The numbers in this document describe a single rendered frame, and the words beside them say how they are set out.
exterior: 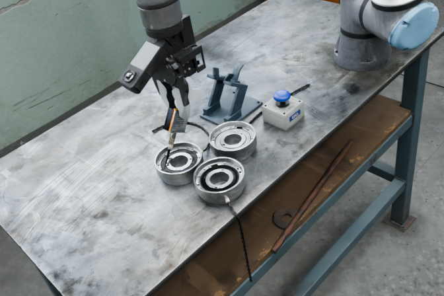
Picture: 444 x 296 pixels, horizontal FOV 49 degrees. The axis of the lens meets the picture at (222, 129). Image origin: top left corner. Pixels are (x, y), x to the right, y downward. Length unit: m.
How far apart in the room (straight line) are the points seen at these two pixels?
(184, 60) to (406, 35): 0.50
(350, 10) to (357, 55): 0.12
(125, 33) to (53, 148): 1.62
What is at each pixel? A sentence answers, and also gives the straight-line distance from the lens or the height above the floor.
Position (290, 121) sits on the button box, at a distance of 1.13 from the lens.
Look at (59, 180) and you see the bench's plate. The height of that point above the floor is 0.80.
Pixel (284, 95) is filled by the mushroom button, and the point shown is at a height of 0.87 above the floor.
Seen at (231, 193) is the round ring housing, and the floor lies 0.83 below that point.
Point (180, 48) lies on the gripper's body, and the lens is 0.95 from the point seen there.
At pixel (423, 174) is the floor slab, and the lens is 2.21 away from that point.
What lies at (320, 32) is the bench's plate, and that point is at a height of 0.80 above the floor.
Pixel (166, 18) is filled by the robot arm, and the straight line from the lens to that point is 0.89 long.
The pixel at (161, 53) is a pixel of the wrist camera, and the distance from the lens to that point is 0.92.
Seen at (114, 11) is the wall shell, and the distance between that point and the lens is 2.75.
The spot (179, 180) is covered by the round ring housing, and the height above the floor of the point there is 0.82.
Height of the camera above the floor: 1.51
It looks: 38 degrees down
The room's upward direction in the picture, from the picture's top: 11 degrees counter-clockwise
